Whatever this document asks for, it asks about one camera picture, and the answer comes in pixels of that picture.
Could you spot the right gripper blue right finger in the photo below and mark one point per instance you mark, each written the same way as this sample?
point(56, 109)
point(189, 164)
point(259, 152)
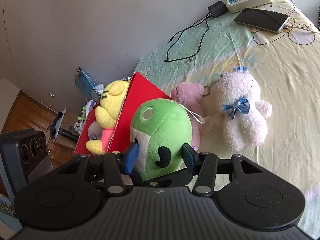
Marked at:
point(190, 158)

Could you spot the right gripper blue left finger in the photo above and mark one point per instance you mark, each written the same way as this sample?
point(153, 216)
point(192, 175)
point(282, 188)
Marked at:
point(130, 156)

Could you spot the green frog plush toy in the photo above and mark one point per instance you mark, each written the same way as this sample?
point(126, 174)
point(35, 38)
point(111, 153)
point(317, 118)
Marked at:
point(161, 127)

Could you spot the pink teddy bear plush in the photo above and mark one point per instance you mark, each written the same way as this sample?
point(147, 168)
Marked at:
point(189, 95)

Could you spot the white bunny plush blue bow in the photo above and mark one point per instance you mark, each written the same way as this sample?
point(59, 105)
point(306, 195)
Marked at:
point(239, 113)

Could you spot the wooden door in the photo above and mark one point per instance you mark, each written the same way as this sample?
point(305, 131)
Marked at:
point(27, 112)

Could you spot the small cardboard box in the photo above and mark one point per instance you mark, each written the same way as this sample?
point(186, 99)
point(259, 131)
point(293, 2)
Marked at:
point(63, 129)

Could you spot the yellow tiger plush toy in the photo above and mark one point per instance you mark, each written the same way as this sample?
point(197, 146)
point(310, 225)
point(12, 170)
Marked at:
point(107, 114)

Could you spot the blue plastic bag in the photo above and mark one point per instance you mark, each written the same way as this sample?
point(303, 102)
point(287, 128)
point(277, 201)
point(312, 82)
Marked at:
point(84, 82)

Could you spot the patterned bed sheet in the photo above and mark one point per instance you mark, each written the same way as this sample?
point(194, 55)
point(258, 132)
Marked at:
point(286, 66)

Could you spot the black power adapter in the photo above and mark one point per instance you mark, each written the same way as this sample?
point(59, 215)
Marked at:
point(217, 9)

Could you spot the black smartphone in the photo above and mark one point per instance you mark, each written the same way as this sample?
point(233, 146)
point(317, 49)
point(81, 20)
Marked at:
point(263, 19)

